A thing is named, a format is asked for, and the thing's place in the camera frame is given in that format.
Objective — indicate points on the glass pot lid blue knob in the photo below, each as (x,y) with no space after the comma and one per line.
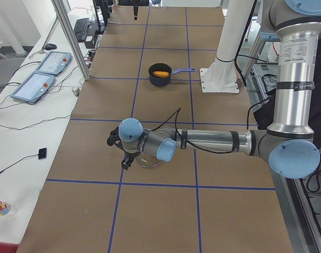
(147,161)

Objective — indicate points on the orange yellow toy corn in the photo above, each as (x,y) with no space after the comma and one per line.
(160,74)

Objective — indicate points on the dark blue cooking pot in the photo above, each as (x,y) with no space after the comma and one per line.
(160,82)

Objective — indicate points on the black computer keyboard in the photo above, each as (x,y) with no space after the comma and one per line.
(80,29)

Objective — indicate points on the small black square device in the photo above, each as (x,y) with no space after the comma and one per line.
(42,153)

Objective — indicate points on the black computer mouse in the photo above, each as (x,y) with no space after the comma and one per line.
(50,46)

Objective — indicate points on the upper blue teach pendant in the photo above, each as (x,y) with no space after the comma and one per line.
(54,63)

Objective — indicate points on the blue teach pendant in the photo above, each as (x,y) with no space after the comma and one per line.
(33,87)
(54,63)

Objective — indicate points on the lower blue teach pendant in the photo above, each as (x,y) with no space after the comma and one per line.
(33,87)

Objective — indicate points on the red labelled plastic bottle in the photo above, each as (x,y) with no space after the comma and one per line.
(7,209)

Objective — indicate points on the person in black jacket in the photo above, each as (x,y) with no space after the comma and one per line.
(264,116)

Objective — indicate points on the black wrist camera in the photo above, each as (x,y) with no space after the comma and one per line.
(114,138)

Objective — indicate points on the aluminium frame post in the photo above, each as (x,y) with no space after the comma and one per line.
(62,15)

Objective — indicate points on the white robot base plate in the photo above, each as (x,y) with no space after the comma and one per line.
(221,76)

